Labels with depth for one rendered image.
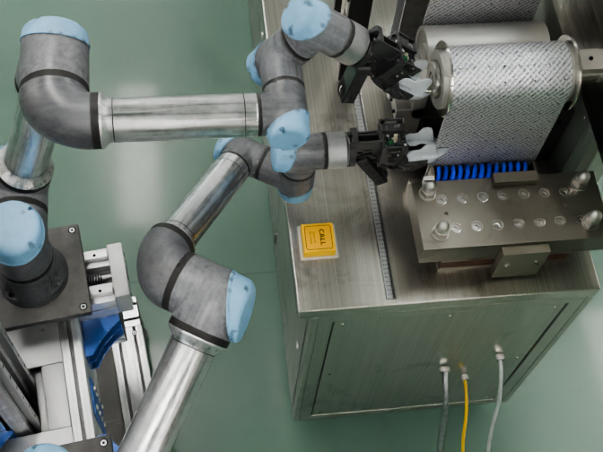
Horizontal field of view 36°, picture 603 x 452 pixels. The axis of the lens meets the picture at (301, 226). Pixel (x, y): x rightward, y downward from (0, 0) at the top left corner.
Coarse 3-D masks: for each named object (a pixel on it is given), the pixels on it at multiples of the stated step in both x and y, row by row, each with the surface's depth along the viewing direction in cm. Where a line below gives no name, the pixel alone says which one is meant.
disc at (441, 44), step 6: (438, 42) 181; (444, 42) 177; (438, 48) 181; (444, 48) 177; (450, 60) 174; (450, 66) 174; (450, 72) 174; (450, 78) 174; (450, 84) 174; (450, 90) 174; (450, 96) 175; (450, 102) 176; (444, 108) 180; (444, 114) 180
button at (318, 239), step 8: (304, 224) 201; (312, 224) 201; (320, 224) 201; (328, 224) 201; (304, 232) 200; (312, 232) 200; (320, 232) 200; (328, 232) 200; (304, 240) 199; (312, 240) 199; (320, 240) 199; (328, 240) 199; (304, 248) 198; (312, 248) 198; (320, 248) 198; (328, 248) 198; (304, 256) 199
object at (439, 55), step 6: (570, 48) 179; (432, 54) 182; (438, 54) 178; (444, 54) 177; (570, 54) 178; (438, 60) 178; (444, 60) 176; (444, 66) 175; (444, 72) 175; (444, 78) 175; (444, 84) 175; (444, 90) 176; (444, 96) 177; (570, 96) 181; (438, 102) 180; (444, 102) 178; (438, 108) 180
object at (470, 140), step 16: (448, 128) 185; (464, 128) 186; (480, 128) 186; (496, 128) 187; (512, 128) 188; (528, 128) 188; (544, 128) 189; (448, 144) 191; (464, 144) 191; (480, 144) 192; (496, 144) 193; (512, 144) 193; (528, 144) 194; (448, 160) 196; (464, 160) 197; (480, 160) 197; (496, 160) 198; (512, 160) 199; (528, 160) 200
